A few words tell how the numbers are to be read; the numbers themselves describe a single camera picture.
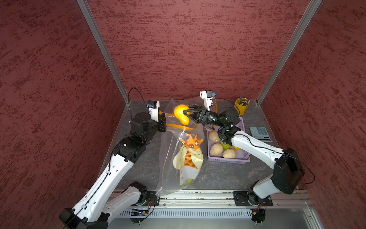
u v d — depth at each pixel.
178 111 0.55
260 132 1.00
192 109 0.55
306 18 0.75
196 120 0.56
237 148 0.57
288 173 0.44
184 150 0.62
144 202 0.72
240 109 1.06
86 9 0.71
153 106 0.56
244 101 0.98
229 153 0.85
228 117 0.53
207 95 0.57
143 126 0.47
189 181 0.70
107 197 0.41
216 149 0.87
